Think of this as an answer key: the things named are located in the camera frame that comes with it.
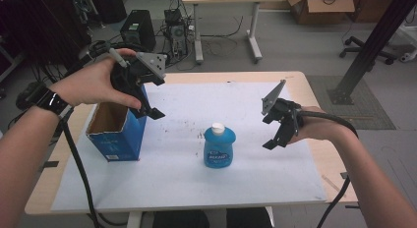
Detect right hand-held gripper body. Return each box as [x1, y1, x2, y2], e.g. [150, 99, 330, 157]
[261, 79, 304, 147]

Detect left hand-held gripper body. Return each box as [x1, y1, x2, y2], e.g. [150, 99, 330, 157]
[110, 51, 168, 102]

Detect person's right hand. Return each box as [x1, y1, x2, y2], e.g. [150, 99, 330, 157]
[286, 105, 346, 145]

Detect person's left hand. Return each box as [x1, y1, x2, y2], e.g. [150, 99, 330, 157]
[48, 48, 143, 111]

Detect black computer tower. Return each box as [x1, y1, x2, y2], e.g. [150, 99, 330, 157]
[119, 9, 157, 53]

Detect open grey computer tower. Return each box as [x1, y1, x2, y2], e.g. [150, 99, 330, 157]
[163, 8, 189, 58]

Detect open blue cardboard box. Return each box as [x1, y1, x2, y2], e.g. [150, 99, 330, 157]
[85, 85, 149, 163]

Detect blue bottle with white cap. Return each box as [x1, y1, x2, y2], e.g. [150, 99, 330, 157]
[203, 122, 237, 170]

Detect grey floor mat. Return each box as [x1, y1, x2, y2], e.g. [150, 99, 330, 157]
[305, 74, 397, 131]

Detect white table mat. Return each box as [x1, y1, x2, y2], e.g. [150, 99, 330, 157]
[50, 82, 328, 212]

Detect black wristwatch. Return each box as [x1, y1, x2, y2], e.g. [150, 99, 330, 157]
[33, 88, 73, 117]

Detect black office chair base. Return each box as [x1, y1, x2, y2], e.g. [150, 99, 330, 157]
[338, 35, 398, 66]

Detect open brown cardboard box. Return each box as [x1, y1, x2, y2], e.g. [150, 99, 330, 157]
[285, 0, 356, 26]

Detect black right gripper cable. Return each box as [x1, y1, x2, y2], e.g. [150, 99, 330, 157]
[296, 109, 360, 228]

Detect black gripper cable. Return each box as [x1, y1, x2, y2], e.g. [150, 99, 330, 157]
[59, 40, 147, 228]
[296, 109, 360, 228]

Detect tangle of floor cables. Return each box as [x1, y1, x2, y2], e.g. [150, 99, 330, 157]
[155, 0, 246, 73]

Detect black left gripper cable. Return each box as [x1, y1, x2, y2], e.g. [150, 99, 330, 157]
[59, 40, 147, 228]

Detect black metal stand post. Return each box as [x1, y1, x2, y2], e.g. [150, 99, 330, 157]
[327, 0, 417, 106]

